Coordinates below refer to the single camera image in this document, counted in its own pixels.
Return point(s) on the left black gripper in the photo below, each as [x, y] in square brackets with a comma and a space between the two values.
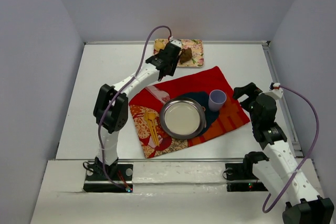
[174, 57]

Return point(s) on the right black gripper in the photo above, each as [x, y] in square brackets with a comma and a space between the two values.
[247, 94]

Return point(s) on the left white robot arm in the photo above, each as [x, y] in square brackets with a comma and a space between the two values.
[112, 104]

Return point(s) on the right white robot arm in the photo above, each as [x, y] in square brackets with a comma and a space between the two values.
[275, 165]

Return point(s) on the round pale bread roll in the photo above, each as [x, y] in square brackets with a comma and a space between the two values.
[159, 45]

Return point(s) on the dark brown chocolate bread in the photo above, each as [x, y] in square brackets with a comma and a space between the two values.
[185, 56]

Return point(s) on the floral serving tray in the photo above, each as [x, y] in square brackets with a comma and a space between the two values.
[197, 60]

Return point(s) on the lilac plastic cup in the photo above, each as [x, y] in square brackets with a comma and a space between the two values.
[216, 100]

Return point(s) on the yellow plastic fork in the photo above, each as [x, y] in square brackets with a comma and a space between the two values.
[148, 124]

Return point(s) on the yellow plastic spoon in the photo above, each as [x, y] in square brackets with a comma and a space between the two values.
[152, 117]

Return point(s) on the steel plate white centre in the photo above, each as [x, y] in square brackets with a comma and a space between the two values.
[182, 118]

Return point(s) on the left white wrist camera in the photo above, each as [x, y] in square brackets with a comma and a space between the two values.
[176, 42]

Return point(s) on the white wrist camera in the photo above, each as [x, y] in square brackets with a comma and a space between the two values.
[176, 42]
[275, 91]

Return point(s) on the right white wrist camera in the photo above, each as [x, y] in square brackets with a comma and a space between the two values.
[275, 91]

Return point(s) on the aluminium right side rail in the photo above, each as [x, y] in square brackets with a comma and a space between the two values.
[295, 145]

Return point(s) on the aluminium rail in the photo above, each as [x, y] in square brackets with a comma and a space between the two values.
[225, 160]
[295, 145]

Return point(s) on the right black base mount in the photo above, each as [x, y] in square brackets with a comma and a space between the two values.
[240, 181]

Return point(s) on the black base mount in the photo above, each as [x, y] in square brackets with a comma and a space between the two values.
[240, 181]
[97, 182]

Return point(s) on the aluminium front rail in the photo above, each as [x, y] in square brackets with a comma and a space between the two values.
[225, 160]

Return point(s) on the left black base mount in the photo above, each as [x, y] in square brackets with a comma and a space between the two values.
[97, 182]

